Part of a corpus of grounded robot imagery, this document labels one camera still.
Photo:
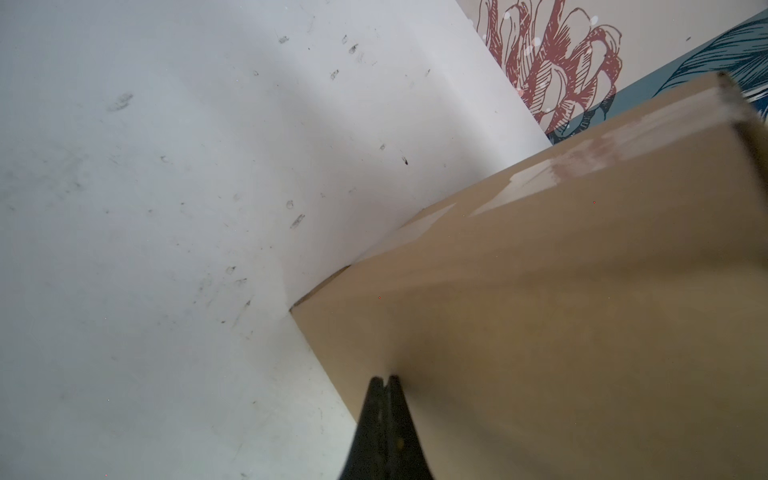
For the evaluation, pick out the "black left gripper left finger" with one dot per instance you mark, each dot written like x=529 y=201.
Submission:
x=366 y=458

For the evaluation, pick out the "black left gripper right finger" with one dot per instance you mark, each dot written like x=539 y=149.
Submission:
x=405 y=459

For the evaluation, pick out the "brown cardboard express box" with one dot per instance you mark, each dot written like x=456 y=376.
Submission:
x=596 y=311

